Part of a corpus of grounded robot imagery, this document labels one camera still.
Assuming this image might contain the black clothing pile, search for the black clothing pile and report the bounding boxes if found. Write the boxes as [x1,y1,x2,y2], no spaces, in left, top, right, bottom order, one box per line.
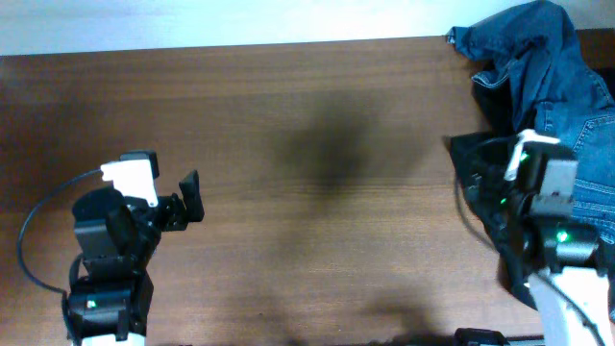
[449,133,614,312]

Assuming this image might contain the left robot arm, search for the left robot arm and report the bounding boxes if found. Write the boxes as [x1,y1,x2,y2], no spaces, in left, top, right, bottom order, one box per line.
[62,170,205,345]

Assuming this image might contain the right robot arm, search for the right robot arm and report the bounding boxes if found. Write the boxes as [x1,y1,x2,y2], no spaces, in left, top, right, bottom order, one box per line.
[452,138,614,345]

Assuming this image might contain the blue denim jeans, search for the blue denim jeans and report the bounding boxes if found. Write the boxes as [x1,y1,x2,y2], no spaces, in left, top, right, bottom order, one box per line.
[447,1,614,234]

